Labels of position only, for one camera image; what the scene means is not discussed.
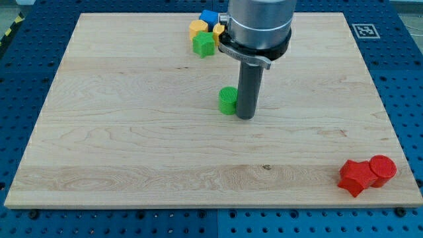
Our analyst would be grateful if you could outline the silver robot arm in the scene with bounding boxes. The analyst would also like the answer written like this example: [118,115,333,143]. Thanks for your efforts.
[227,0,297,50]

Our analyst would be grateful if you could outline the white fiducial marker tag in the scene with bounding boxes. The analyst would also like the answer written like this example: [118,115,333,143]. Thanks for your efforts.
[352,23,380,39]

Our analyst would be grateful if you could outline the green star block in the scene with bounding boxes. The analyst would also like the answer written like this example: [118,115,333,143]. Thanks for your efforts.
[192,31,215,58]

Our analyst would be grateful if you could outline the red circle block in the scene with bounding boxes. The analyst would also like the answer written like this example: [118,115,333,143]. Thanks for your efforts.
[369,155,397,188]

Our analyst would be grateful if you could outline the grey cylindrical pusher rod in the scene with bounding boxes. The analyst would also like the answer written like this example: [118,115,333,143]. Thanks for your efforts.
[236,62,263,120]

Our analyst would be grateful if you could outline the yellow heart block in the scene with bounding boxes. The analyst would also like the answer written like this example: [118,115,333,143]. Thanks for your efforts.
[212,23,225,46]

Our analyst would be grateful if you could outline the red star block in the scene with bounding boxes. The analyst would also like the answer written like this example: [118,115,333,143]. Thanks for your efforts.
[337,160,377,197]

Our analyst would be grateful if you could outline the yellow hexagon block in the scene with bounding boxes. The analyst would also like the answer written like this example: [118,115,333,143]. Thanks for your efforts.
[188,19,209,41]

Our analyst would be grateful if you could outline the green circle block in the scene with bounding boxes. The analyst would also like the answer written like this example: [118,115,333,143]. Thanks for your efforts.
[218,86,238,115]

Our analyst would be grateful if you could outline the blue cube block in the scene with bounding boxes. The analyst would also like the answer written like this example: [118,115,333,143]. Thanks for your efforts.
[199,10,219,32]

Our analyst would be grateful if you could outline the wooden board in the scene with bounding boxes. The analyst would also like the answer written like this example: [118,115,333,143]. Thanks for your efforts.
[5,13,422,209]

